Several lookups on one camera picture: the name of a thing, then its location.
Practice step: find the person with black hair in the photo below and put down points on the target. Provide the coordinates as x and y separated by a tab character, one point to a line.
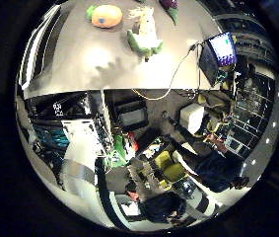
162	207

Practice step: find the dark monitor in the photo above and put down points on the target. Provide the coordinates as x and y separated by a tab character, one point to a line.
132	115

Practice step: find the yellow-green chair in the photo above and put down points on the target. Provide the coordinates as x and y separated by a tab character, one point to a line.
172	169

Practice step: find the open laptop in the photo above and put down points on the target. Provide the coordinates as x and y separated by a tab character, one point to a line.
216	56

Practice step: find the green bag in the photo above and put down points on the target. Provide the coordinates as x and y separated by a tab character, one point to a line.
119	151

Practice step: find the black box with white print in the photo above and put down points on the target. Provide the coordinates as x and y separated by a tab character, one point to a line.
58	107

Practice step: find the round orange plush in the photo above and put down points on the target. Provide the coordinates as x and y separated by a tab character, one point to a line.
106	15

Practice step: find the corn plush with green husk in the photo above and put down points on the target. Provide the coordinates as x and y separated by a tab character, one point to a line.
145	33

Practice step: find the teal metal frame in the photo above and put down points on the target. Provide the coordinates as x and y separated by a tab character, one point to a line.
52	136

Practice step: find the person in dark blue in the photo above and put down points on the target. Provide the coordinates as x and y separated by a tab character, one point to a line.
216	169

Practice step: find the purple eggplant plush with eyes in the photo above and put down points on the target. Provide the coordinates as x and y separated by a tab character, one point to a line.
172	8

